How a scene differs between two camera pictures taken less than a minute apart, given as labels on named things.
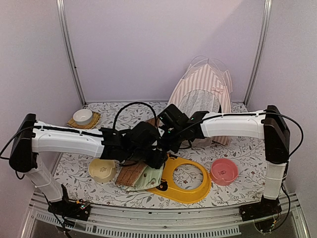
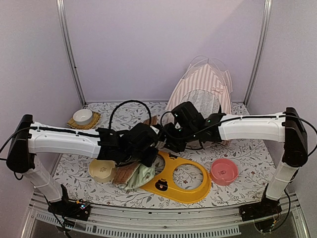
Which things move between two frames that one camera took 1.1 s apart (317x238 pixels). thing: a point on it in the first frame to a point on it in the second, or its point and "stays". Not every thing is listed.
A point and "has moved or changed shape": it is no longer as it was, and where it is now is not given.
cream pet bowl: [101, 170] stays
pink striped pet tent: [203, 88] stays
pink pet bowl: [224, 172] stays
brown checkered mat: [129, 172] has moved or changed shape
